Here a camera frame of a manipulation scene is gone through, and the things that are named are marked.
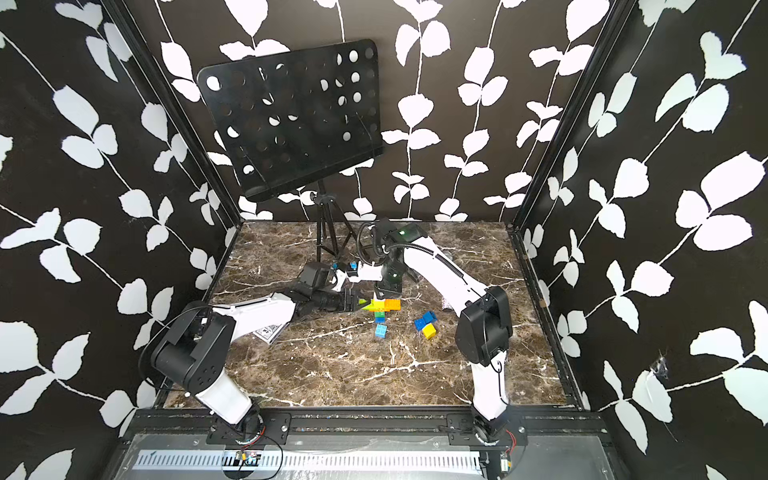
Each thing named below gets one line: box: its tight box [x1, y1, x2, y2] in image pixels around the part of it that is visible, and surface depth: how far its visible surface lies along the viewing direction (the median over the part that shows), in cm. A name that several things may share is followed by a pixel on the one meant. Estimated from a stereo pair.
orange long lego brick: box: [384, 299, 401, 312], surface depth 88 cm
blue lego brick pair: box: [414, 311, 438, 332], surface depth 94 cm
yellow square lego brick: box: [422, 323, 437, 340], surface depth 92 cm
